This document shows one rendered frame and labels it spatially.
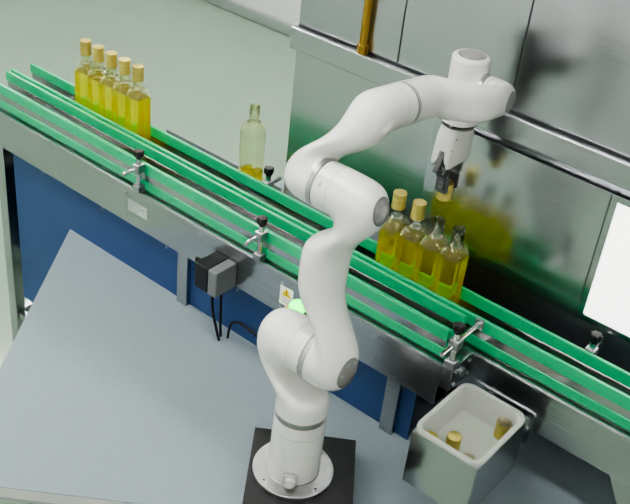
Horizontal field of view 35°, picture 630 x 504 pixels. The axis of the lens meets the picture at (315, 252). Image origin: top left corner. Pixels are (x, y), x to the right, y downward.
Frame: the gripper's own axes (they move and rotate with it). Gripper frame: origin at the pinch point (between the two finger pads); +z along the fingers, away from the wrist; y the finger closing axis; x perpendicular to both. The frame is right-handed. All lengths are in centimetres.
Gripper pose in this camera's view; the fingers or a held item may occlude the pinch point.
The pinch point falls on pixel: (447, 181)
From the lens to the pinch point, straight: 236.8
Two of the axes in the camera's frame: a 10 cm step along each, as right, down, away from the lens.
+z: -1.0, 8.3, 5.6
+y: -6.4, 3.8, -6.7
